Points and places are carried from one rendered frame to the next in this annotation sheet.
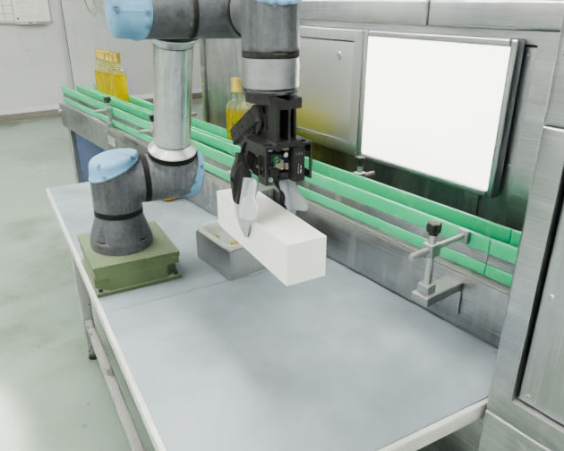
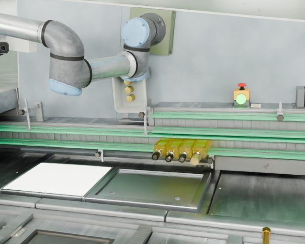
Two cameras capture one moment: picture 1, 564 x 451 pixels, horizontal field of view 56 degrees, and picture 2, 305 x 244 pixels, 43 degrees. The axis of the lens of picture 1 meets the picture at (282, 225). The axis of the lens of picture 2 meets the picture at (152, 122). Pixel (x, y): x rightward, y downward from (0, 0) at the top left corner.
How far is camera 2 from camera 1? 2.16 m
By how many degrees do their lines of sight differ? 73
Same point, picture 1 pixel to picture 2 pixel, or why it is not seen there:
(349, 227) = (91, 123)
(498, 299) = (23, 121)
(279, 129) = not seen: outside the picture
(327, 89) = (130, 183)
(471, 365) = (30, 102)
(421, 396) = (27, 77)
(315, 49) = (134, 195)
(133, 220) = not seen: hidden behind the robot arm
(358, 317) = not seen: hidden behind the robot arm
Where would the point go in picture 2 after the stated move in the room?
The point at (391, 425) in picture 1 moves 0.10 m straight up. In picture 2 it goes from (22, 60) to (11, 63)
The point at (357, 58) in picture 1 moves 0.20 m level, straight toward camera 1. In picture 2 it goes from (95, 190) to (62, 157)
